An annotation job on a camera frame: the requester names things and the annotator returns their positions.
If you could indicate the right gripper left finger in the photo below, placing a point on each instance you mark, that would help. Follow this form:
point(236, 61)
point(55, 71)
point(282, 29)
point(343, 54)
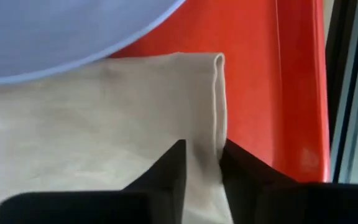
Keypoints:
point(104, 208)

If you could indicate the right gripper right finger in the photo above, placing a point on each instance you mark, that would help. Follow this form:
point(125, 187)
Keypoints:
point(275, 205)

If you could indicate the beige napkin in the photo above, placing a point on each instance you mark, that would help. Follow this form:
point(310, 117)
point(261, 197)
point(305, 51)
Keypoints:
point(104, 124)

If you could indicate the lavender plastic plate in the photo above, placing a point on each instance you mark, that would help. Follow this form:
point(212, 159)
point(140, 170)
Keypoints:
point(57, 31)

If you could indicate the red plastic tray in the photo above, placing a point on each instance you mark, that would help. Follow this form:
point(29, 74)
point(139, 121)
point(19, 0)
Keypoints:
point(259, 77)

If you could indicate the black metal table frame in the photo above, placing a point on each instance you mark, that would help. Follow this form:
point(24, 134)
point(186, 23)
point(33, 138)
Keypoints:
point(337, 62)

